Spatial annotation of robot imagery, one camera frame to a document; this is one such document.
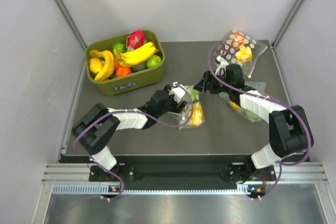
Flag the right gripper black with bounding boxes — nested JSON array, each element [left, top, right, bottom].
[[194, 71, 232, 94]]

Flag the green apple toy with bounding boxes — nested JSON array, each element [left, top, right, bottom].
[[146, 55, 162, 69], [186, 86, 200, 102]]

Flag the zip bag with bananas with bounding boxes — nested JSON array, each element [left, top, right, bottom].
[[170, 94, 205, 130]]

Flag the yellow banana bunch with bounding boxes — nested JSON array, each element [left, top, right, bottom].
[[113, 42, 159, 68], [89, 49, 115, 81]]

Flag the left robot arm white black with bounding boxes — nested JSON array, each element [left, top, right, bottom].
[[71, 83, 187, 180]]

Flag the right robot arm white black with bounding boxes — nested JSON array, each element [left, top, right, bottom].
[[194, 64, 314, 182]]

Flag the yellow mango toy in bag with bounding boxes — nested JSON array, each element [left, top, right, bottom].
[[192, 102, 204, 127]]

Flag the polka dot zip bag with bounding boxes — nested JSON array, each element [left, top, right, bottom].
[[211, 29, 268, 79]]

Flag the blue zip bag colourful balls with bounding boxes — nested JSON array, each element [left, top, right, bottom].
[[219, 81, 266, 123]]

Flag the olive green plastic bin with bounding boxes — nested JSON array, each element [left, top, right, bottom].
[[85, 30, 165, 97]]

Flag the grey green melon toy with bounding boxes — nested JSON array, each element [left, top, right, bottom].
[[131, 62, 146, 73]]

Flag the orange pumpkin toy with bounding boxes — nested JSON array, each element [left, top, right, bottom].
[[115, 66, 132, 78]]

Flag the yellow banana bunch in bin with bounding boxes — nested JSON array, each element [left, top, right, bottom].
[[89, 49, 115, 81]]

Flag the pink dragon fruit toy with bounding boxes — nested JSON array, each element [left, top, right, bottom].
[[125, 29, 145, 51]]

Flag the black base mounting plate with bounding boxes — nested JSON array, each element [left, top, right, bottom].
[[60, 154, 310, 190]]

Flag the green round fruit toy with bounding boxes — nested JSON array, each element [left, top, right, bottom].
[[112, 42, 127, 53]]

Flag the yellow lemon toy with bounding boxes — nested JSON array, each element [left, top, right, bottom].
[[89, 58, 103, 75]]

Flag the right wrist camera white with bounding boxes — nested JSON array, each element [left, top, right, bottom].
[[215, 56, 229, 76]]

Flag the slotted grey cable duct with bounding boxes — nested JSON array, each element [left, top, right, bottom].
[[52, 184, 263, 195]]

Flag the right aluminium frame post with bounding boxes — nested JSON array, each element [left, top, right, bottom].
[[271, 0, 305, 49]]

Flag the aluminium frame post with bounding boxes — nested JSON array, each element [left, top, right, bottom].
[[271, 0, 305, 49], [38, 0, 87, 49]]

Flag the left aluminium frame post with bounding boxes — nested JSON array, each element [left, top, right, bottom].
[[38, 0, 87, 49]]

